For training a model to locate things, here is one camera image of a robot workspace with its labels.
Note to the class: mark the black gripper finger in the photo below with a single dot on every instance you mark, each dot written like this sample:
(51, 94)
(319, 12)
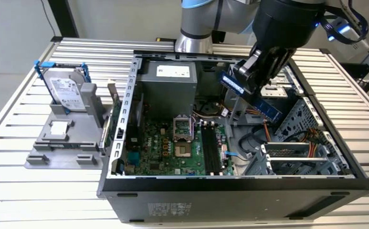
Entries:
(274, 62)
(249, 71)

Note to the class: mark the blue RAM stick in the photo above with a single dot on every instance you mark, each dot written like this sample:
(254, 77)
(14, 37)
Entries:
(269, 108)

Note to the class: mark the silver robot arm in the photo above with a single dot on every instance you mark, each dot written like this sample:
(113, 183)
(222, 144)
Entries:
(200, 21)

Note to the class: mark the black RAM slot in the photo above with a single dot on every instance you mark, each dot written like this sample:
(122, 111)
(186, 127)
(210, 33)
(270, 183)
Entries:
(206, 148)
(214, 148)
(210, 148)

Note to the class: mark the silver drive cage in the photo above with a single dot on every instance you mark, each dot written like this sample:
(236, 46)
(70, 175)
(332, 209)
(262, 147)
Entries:
(273, 93)

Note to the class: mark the round black speaker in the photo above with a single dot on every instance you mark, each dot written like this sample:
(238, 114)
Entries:
(210, 107)

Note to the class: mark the grey power supply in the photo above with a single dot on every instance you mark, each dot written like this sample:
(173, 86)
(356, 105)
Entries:
(165, 95)

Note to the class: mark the thin locking lever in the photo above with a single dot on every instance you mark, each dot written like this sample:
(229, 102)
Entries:
(192, 130)

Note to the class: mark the yellow black plug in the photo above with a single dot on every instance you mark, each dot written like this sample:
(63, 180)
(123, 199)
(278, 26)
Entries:
(160, 39)

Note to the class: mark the CPU socket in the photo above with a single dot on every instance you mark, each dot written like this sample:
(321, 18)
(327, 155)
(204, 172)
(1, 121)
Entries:
(184, 149)

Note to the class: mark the metal disk bay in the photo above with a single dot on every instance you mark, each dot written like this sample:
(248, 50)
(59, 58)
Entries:
(299, 159)

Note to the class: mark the green motherboard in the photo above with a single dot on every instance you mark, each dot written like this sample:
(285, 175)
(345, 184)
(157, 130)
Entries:
(158, 152)

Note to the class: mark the green graphics card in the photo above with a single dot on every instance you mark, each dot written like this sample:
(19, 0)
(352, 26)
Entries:
(115, 112)

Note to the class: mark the black PC case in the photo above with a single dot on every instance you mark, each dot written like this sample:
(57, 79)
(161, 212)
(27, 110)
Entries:
(204, 205)

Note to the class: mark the hard disk in blue carrier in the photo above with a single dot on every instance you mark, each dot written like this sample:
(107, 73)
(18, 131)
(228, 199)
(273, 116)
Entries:
(65, 90)

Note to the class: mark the grey parts rack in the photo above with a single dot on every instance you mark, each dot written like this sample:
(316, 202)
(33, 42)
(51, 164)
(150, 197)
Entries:
(75, 133)

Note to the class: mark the silver CPU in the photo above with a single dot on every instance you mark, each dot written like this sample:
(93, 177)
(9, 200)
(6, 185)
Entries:
(58, 128)

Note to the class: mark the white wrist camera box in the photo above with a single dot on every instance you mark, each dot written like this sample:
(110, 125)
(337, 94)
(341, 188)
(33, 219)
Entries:
(356, 50)

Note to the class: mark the black post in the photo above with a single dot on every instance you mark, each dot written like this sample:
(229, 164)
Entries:
(65, 21)

